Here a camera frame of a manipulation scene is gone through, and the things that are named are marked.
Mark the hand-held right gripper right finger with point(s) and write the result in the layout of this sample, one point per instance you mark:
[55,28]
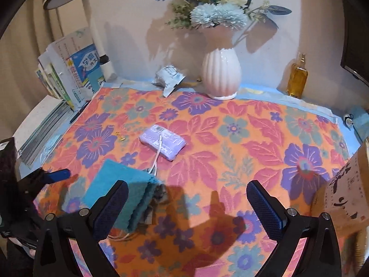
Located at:
[263,207]

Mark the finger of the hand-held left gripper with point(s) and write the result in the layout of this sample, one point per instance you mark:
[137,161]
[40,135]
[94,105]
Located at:
[59,175]

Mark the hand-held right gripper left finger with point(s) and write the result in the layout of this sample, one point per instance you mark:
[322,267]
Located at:
[111,207]

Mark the teal towel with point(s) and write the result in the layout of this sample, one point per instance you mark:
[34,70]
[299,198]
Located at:
[115,173]

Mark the brown cardboard box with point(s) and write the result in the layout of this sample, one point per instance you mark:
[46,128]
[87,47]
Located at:
[346,196]

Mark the blue face mask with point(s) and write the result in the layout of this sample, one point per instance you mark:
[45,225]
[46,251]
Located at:
[52,145]

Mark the stack of flat books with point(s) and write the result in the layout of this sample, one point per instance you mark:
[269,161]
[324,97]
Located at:
[49,127]

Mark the floral printed cloth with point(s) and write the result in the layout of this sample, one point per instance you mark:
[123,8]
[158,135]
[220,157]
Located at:
[230,155]

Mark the black pen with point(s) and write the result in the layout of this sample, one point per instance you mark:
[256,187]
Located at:
[77,114]

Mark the small gold clip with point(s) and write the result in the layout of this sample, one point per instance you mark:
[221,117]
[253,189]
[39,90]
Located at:
[120,136]

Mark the purple tissue packet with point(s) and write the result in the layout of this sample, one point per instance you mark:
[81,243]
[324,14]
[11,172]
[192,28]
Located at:
[173,147]

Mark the row of upright books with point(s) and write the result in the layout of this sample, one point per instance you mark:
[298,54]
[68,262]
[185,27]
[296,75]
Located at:
[77,66]

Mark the beige curtain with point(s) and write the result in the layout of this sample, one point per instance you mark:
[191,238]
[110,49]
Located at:
[26,63]

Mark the small penguin figurine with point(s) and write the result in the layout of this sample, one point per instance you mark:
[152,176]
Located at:
[348,119]

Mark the amber liquid glass bottle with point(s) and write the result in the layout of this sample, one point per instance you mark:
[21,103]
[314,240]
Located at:
[297,82]

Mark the silver foil packet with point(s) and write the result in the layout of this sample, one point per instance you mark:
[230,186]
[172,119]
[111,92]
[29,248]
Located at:
[167,76]

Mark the pink ribbed vase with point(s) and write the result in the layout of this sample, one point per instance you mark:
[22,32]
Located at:
[221,69]

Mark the dark monitor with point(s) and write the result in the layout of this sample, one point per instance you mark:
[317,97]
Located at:
[356,54]

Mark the blue and white artificial flowers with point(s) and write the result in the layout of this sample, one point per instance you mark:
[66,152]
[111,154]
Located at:
[216,14]

